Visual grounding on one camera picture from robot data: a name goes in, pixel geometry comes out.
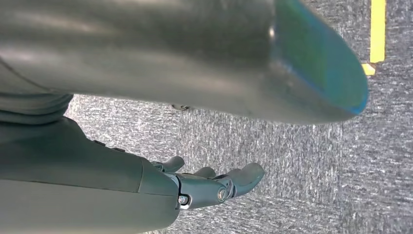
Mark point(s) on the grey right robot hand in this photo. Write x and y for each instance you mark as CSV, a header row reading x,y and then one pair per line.
x,y
96,193

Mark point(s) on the yellow floor tape square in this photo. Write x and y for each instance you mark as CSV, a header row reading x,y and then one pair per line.
x,y
377,32

